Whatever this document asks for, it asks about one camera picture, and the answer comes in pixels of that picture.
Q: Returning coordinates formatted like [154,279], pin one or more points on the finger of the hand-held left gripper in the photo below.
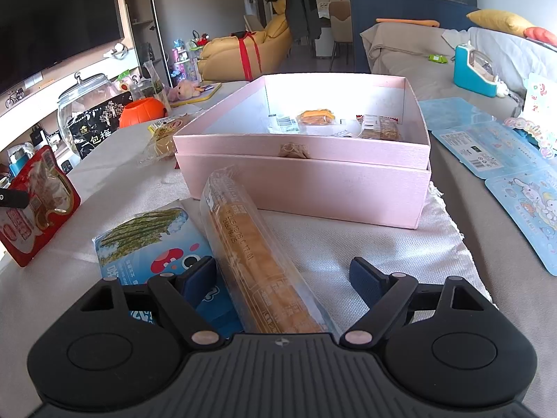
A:
[13,199]

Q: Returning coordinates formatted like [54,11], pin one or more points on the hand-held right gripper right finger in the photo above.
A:
[365,276]

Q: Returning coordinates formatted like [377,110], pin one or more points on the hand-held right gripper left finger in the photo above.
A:
[200,276]

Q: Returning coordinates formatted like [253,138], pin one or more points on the red snack bag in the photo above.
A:
[39,209]

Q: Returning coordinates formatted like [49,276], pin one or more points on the long rice cracker pack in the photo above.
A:
[256,261]

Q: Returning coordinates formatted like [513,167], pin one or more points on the blue seaweed snack packet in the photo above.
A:
[143,244]

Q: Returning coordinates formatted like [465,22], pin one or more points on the pink cardboard box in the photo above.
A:
[304,191]

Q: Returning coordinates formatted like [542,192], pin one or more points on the clear snack packet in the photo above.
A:
[346,129]

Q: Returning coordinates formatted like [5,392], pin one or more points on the brown nut bar packet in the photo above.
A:
[380,128]

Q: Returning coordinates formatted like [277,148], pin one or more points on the orange pastry packet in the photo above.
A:
[315,117]

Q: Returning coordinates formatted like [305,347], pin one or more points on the clear white label packet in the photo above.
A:
[283,124]

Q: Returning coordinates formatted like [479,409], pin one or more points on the white woven cloth mat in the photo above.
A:
[313,248]

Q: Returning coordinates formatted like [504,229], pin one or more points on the small bicycle figurine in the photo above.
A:
[14,97]

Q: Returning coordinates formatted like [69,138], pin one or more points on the black plum bag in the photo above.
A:
[98,128]

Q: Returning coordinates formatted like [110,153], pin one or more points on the round glass jar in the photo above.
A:
[82,91]

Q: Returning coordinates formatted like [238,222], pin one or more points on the brown cake packet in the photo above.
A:
[163,141]

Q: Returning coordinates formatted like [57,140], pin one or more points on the orange pumpkin bucket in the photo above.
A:
[141,113]

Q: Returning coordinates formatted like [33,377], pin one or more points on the blue barcode card pack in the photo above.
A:
[474,146]

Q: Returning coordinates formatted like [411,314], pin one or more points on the blue cartoon card pack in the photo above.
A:
[531,213]

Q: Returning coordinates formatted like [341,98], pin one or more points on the yellow picture book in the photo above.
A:
[209,92]

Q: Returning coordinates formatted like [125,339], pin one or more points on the black television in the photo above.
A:
[52,17]

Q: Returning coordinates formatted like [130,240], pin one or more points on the pink plush toy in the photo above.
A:
[185,90]

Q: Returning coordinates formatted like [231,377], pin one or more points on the plain light blue card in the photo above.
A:
[452,111]

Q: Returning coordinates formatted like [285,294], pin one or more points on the white side table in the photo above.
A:
[235,89]

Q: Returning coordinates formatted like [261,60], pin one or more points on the colourful toy set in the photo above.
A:
[180,59]

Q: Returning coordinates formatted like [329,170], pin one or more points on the yellow lounge chair red ribbon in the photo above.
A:
[222,56]

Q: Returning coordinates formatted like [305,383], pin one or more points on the white shelf unit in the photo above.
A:
[143,17]

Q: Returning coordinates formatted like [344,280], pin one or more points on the grey covered sofa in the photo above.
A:
[391,48]

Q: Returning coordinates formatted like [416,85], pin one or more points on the teal toy machine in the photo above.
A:
[465,67]

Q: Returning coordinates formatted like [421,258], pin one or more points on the red green toy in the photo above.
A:
[201,40]

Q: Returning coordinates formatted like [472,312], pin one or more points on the colourful cartoon card pack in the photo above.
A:
[539,96]

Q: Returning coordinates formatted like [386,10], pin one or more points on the beige dining chair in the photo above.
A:
[339,21]

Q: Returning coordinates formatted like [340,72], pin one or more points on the long orange cushion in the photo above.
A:
[407,22]

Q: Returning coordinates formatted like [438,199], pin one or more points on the dark hanging coat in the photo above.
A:
[300,8]

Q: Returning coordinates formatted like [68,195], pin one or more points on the yellow pillow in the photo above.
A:
[500,21]

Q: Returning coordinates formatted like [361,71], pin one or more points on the orange pillow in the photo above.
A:
[544,35]

